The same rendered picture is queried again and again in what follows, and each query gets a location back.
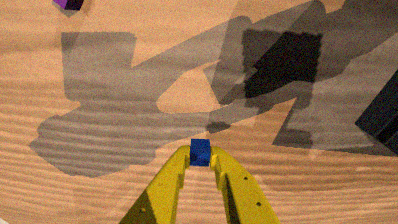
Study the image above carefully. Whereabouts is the purple rod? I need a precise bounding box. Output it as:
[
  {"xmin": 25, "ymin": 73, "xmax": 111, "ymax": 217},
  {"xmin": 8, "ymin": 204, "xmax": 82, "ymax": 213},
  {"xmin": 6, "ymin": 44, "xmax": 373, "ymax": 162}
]
[{"xmin": 53, "ymin": 0, "xmax": 84, "ymax": 11}]

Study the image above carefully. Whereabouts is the small blue block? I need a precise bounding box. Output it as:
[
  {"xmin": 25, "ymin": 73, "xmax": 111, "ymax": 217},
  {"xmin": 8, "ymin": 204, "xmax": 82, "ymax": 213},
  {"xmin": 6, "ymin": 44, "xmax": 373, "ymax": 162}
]
[{"xmin": 190, "ymin": 139, "xmax": 211, "ymax": 167}]

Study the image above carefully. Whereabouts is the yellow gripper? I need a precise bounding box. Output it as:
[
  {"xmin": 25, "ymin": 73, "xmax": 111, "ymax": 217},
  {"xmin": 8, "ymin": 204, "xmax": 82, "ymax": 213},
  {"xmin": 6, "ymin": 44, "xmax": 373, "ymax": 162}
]
[{"xmin": 118, "ymin": 145, "xmax": 281, "ymax": 224}]

